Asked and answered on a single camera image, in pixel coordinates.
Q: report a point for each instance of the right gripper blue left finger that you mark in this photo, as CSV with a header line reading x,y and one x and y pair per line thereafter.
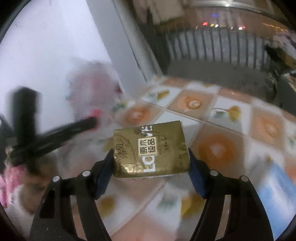
x,y
53,219

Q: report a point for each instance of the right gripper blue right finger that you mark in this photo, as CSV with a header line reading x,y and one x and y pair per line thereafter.
x,y
247,218

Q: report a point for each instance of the blue white tissue box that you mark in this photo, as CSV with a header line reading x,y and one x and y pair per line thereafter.
x,y
277,194

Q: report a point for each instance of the gold tissue pack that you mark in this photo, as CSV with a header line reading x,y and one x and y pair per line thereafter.
x,y
156,150

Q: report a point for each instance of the red white plastic bag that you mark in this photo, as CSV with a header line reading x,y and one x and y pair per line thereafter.
x,y
94,90

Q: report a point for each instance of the person's left hand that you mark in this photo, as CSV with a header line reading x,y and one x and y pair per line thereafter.
x,y
32,183

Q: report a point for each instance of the patterned floral tablecloth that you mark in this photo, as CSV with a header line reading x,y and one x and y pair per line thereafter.
x,y
232,132

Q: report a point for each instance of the metal balcony railing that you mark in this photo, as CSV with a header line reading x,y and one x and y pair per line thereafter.
x,y
177,40

